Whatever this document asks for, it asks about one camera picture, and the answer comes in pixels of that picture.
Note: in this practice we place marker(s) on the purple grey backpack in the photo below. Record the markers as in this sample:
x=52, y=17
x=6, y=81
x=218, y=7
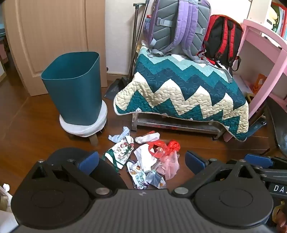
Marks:
x=177, y=24

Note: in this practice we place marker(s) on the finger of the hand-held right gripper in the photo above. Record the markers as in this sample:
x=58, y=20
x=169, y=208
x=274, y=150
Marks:
x=272, y=173
x=257, y=160

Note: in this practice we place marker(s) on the light wooden door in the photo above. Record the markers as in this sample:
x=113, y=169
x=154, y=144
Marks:
x=51, y=29

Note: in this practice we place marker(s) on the teal plastic bin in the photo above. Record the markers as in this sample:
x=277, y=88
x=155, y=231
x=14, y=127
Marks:
x=74, y=89

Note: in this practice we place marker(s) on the light blue sock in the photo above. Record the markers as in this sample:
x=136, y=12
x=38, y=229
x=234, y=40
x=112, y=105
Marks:
x=122, y=134

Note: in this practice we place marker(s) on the white round stool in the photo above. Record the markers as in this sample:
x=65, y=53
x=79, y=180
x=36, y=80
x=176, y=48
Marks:
x=98, y=118

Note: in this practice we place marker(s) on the white sock with red trim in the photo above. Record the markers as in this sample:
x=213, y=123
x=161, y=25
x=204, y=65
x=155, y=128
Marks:
x=148, y=137

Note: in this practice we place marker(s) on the light wooden door frame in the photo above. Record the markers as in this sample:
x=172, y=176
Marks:
x=96, y=33

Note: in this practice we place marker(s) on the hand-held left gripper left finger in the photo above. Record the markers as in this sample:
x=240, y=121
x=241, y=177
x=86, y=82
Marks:
x=89, y=160

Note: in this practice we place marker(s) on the blue plastic part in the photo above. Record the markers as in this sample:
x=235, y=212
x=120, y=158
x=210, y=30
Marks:
x=255, y=128

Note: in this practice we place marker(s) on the cartoon printed wrapper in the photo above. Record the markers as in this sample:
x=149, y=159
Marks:
x=135, y=174

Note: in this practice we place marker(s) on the teal zigzag quilt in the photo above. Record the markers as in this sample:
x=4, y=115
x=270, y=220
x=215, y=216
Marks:
x=179, y=89

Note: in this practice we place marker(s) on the pink desk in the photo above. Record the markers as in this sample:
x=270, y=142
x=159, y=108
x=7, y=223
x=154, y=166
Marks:
x=262, y=38

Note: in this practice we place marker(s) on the row of books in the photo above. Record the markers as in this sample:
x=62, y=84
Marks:
x=283, y=22

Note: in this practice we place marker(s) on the red black backpack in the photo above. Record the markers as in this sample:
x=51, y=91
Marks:
x=222, y=40

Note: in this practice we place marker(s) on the pink plastic bag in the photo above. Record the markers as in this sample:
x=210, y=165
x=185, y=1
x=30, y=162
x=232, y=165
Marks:
x=170, y=165

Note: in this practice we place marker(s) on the orange printed box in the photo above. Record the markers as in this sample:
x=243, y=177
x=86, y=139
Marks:
x=259, y=84

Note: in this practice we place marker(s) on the metal bench frame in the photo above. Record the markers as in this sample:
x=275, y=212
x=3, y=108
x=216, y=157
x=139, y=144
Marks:
x=170, y=126

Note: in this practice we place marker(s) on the person's right hand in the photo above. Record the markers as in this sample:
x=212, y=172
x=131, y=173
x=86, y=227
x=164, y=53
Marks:
x=280, y=214

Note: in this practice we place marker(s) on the blue printed wrapper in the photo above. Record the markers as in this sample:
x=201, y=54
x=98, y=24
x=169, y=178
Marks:
x=154, y=178

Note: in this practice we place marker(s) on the white green printed sock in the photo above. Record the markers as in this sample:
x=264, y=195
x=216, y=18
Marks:
x=118, y=154

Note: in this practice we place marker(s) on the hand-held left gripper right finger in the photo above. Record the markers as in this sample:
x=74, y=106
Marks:
x=192, y=162

